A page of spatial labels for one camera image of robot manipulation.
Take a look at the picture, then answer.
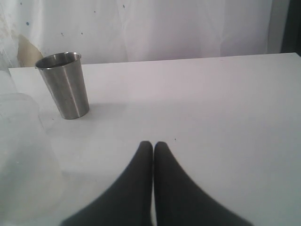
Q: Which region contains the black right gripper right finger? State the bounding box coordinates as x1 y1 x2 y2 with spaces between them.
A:
153 141 251 226

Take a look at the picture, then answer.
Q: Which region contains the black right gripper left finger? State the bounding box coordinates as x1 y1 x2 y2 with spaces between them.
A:
61 141 153 226

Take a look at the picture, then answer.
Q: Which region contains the stainless steel cup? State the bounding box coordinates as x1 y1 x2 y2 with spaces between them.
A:
35 52 89 120

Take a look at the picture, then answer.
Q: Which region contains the translucent plastic measuring tub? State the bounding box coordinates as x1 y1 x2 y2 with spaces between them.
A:
0 71 64 226

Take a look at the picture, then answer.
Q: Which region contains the white stained backdrop sheet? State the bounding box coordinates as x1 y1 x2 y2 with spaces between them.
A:
0 0 289 69

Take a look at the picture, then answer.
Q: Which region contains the dark object behind table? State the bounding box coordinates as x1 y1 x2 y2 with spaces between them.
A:
281 0 301 56

